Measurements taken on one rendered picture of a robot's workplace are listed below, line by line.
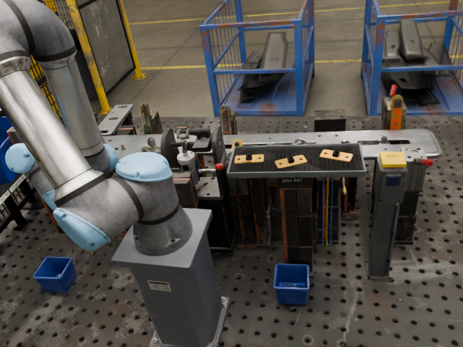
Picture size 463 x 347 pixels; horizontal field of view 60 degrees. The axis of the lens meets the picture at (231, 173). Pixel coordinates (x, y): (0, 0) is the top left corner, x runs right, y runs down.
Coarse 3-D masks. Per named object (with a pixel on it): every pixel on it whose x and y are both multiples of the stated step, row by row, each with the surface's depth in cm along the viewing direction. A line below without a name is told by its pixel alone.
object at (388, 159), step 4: (380, 152) 110; (384, 152) 110; (388, 152) 110; (392, 152) 110; (396, 152) 110; (400, 152) 109; (380, 156) 109; (384, 156) 109; (388, 156) 108; (392, 156) 108; (396, 156) 108; (400, 156) 108; (384, 160) 107; (388, 160) 107; (392, 160) 107; (396, 160) 106; (400, 160) 106; (404, 160) 106; (384, 164) 106; (388, 164) 106; (392, 164) 106; (396, 164) 105; (400, 164) 105; (404, 164) 105
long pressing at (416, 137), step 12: (312, 132) 155; (324, 132) 154; (336, 132) 152; (348, 132) 151; (360, 132) 150; (372, 132) 149; (384, 132) 148; (396, 132) 147; (408, 132) 146; (420, 132) 145; (432, 132) 144; (108, 144) 167; (120, 144) 166; (132, 144) 164; (144, 144) 163; (156, 144) 162; (228, 144) 155; (252, 144) 153; (384, 144) 142; (408, 144) 140; (420, 144) 139; (432, 144) 138; (120, 156) 157; (372, 156) 136; (432, 156) 133
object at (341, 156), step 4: (324, 152) 113; (328, 152) 113; (332, 152) 113; (336, 152) 112; (340, 152) 112; (320, 156) 112; (324, 156) 112; (328, 156) 111; (332, 156) 111; (336, 156) 111; (340, 156) 111; (344, 156) 110; (348, 156) 110; (340, 160) 110; (344, 160) 109; (348, 160) 109
